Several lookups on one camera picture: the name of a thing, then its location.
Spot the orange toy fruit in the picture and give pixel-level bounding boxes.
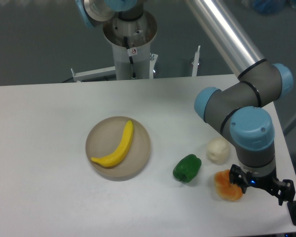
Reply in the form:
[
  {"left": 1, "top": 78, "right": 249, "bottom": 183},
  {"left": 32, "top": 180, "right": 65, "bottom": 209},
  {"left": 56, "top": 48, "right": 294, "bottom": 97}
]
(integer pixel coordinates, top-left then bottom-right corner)
[{"left": 214, "top": 169, "right": 243, "bottom": 201}]

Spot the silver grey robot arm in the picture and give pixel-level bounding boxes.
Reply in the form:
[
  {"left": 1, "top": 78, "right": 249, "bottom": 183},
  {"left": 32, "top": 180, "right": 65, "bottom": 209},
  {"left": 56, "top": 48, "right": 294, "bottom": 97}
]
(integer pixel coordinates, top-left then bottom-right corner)
[{"left": 76, "top": 0, "right": 295, "bottom": 203}]

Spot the white metal bracket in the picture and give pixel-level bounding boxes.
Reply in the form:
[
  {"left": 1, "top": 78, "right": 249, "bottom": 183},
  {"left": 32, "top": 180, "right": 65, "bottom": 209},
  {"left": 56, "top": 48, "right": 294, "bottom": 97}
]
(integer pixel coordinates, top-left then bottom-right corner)
[
  {"left": 191, "top": 45, "right": 201, "bottom": 77},
  {"left": 71, "top": 66, "right": 116, "bottom": 82}
]

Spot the beige round plate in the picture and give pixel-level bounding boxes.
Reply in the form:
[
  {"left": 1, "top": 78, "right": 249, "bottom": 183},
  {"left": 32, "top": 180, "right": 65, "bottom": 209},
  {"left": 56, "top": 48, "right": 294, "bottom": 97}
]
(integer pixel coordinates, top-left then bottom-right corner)
[{"left": 85, "top": 117, "right": 151, "bottom": 181}]

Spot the right white metal bracket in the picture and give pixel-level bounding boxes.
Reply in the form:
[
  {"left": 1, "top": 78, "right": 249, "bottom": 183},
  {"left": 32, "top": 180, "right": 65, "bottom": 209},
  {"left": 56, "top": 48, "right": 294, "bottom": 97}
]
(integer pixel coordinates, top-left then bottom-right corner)
[{"left": 191, "top": 45, "right": 201, "bottom": 77}]

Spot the left white metal bracket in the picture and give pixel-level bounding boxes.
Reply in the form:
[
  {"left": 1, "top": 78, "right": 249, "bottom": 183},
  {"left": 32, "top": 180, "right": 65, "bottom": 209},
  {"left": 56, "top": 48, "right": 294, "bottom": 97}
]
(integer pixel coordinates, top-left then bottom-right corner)
[{"left": 71, "top": 66, "right": 116, "bottom": 82}]

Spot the black cable on pedestal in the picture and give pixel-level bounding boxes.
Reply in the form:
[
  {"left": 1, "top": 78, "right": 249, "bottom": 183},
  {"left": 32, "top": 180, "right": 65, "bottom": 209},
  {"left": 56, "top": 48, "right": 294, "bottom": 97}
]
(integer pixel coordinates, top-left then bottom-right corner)
[{"left": 123, "top": 36, "right": 139, "bottom": 79}]

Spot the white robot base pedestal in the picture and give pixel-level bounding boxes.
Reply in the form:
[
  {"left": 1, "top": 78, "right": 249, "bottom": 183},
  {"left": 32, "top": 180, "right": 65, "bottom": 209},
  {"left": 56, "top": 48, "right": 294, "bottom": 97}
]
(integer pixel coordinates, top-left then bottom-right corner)
[{"left": 103, "top": 11, "right": 157, "bottom": 80}]

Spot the yellow toy banana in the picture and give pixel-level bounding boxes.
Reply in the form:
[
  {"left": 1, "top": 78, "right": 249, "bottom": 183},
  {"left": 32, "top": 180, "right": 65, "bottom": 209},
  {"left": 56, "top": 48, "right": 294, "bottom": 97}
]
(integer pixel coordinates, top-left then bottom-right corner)
[{"left": 91, "top": 120, "right": 134, "bottom": 168}]

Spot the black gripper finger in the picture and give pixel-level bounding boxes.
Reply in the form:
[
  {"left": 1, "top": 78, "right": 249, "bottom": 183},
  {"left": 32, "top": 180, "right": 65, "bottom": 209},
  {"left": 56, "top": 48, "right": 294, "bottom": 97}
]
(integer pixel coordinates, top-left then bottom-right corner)
[
  {"left": 229, "top": 164, "right": 247, "bottom": 194},
  {"left": 270, "top": 179, "right": 296, "bottom": 206}
]

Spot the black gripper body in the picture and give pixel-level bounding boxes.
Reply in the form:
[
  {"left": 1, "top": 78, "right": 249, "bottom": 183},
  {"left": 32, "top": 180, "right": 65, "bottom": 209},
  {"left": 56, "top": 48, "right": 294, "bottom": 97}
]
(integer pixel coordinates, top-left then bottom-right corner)
[{"left": 239, "top": 169, "right": 278, "bottom": 194}]

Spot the green toy bell pepper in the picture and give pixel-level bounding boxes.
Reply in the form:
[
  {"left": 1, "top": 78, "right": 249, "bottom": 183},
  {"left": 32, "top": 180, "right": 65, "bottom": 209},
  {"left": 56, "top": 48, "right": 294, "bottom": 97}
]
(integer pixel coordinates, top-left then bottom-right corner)
[{"left": 172, "top": 154, "right": 202, "bottom": 183}]

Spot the white toy garlic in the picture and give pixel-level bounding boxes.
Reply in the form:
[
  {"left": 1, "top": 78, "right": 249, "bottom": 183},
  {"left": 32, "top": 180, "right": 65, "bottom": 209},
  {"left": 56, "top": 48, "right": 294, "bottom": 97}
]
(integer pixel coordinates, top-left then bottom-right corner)
[{"left": 206, "top": 137, "right": 230, "bottom": 164}]

